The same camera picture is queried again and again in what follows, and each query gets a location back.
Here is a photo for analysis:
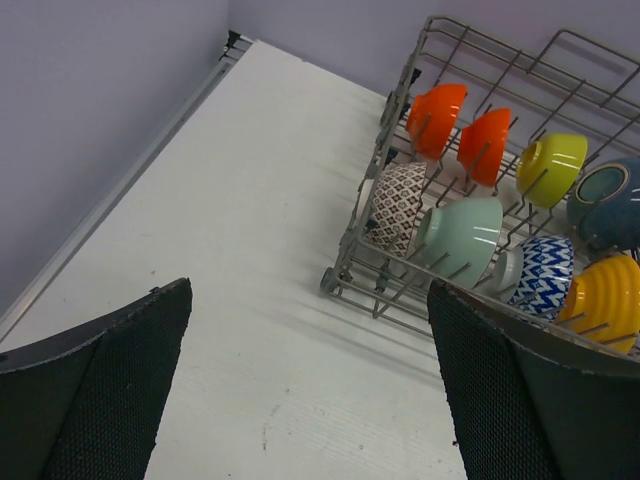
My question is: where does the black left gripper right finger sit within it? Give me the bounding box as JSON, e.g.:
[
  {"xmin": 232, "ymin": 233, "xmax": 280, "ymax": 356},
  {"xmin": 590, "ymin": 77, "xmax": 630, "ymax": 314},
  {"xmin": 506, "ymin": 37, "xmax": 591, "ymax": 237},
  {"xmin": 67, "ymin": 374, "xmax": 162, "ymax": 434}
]
[{"xmin": 427, "ymin": 280, "xmax": 639, "ymax": 479}]

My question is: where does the orange bowl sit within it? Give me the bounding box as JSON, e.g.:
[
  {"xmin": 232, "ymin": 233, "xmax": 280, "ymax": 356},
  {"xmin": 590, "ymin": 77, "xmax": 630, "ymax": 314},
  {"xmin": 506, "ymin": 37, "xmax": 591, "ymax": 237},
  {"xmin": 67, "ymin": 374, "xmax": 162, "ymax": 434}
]
[
  {"xmin": 457, "ymin": 108, "xmax": 511, "ymax": 187},
  {"xmin": 405, "ymin": 84, "xmax": 467, "ymax": 161}
]

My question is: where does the grey wire dish rack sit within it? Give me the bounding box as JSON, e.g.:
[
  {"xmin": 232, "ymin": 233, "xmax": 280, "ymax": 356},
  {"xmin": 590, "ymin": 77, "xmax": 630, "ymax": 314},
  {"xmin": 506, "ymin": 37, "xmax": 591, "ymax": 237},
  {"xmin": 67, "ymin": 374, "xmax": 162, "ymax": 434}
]
[{"xmin": 320, "ymin": 16, "xmax": 639, "ymax": 361}]

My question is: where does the dark blue glazed bowl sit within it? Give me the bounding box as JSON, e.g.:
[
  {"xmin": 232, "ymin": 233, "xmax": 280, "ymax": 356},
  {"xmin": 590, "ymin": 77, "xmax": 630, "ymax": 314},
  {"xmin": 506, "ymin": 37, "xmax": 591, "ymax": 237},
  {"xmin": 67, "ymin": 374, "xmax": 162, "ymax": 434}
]
[{"xmin": 566, "ymin": 157, "xmax": 639, "ymax": 252}]

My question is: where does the brown patterned white bowl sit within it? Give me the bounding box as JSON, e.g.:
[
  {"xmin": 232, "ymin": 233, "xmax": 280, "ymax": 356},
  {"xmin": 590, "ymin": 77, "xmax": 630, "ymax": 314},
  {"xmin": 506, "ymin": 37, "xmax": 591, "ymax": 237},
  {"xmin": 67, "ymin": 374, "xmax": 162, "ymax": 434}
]
[{"xmin": 356, "ymin": 162, "xmax": 427, "ymax": 257}]

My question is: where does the orange bowl far left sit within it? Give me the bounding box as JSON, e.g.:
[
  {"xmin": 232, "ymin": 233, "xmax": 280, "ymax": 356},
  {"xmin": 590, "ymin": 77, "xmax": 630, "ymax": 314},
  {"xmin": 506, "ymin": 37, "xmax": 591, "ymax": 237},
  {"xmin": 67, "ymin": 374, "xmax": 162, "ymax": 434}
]
[{"xmin": 405, "ymin": 84, "xmax": 467, "ymax": 161}]

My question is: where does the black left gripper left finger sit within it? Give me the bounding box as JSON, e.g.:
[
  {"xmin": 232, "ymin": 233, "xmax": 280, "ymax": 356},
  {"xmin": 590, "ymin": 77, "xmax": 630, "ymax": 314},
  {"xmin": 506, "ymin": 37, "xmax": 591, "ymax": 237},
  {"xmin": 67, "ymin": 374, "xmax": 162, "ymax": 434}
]
[{"xmin": 1, "ymin": 278, "xmax": 193, "ymax": 479}]

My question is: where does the yellow ribbed bowl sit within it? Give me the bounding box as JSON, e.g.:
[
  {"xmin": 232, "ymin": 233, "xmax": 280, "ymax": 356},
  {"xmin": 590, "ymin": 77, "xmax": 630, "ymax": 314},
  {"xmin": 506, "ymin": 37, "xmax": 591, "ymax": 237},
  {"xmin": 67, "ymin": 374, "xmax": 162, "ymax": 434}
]
[{"xmin": 556, "ymin": 254, "xmax": 639, "ymax": 354}]

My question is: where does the lime green bowl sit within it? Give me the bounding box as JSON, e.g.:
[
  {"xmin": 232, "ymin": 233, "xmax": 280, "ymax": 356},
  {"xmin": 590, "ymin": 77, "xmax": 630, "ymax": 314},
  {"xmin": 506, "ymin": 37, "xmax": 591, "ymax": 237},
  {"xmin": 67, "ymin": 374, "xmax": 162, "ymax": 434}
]
[{"xmin": 516, "ymin": 133, "xmax": 588, "ymax": 209}]

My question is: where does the mint green bowl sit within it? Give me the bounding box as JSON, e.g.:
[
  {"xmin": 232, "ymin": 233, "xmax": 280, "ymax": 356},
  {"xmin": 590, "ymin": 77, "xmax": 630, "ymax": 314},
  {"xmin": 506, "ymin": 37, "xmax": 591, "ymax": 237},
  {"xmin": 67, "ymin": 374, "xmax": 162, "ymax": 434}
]
[{"xmin": 415, "ymin": 196, "xmax": 503, "ymax": 289}]

